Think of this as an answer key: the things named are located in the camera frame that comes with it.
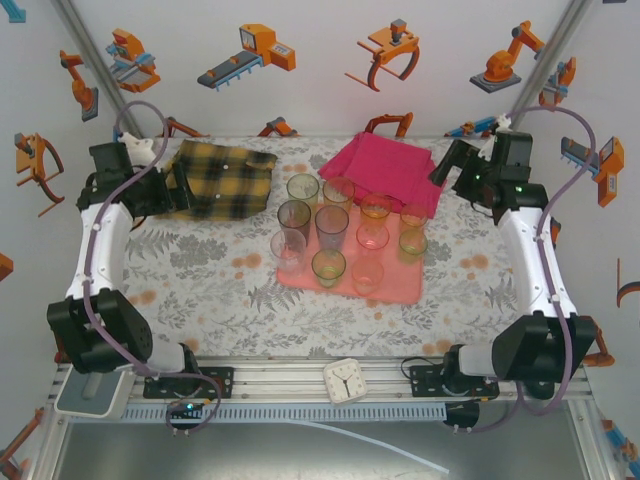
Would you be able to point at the orange transparent glass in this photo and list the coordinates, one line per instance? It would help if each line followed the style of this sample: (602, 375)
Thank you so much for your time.
(338, 192)
(375, 206)
(413, 216)

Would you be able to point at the smoke grey transparent glass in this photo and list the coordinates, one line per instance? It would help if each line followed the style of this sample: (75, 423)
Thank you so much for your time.
(294, 216)

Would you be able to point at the pale green transparent glass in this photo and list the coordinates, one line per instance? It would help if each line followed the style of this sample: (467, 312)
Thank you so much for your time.
(302, 187)

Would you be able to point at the clear transparent glass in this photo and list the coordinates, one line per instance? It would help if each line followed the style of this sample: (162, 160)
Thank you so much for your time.
(289, 250)

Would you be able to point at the blue transparent glass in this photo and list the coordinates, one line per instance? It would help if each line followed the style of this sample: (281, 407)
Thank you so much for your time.
(331, 222)

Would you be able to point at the pale pink transparent glass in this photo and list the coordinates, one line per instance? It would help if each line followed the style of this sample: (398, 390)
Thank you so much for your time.
(367, 275)

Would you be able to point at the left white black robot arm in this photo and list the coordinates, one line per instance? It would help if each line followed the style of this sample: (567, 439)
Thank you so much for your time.
(100, 250)

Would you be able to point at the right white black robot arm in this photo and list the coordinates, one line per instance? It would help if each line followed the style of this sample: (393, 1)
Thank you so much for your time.
(530, 260)

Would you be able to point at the pink plastic tray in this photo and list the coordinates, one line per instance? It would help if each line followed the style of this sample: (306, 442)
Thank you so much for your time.
(390, 280)

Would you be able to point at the yellow black plaid cloth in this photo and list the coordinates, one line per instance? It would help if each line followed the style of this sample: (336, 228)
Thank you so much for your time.
(235, 175)

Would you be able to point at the magenta folded towel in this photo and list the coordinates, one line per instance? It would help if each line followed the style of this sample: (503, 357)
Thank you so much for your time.
(385, 160)

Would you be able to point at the floral print tablecloth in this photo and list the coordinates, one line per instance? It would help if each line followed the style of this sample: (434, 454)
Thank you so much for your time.
(200, 280)

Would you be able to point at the small black circuit board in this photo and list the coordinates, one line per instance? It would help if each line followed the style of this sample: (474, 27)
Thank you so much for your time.
(186, 407)

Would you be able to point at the grey white box device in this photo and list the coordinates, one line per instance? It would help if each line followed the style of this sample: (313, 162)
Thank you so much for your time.
(90, 400)

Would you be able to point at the white square analog clock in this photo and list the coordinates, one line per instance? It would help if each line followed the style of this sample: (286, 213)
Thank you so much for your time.
(345, 382)

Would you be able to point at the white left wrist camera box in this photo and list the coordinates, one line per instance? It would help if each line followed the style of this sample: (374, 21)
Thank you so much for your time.
(140, 146)

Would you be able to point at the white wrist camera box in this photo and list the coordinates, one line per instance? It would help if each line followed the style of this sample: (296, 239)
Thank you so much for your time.
(140, 146)
(501, 122)

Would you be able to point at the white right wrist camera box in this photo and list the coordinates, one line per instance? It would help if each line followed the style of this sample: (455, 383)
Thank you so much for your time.
(501, 122)

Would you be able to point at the aluminium frame post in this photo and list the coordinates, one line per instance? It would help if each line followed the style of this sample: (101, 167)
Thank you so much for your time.
(104, 70)
(545, 70)

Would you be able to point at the aluminium table rail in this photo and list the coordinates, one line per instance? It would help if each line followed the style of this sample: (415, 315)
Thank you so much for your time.
(280, 380)

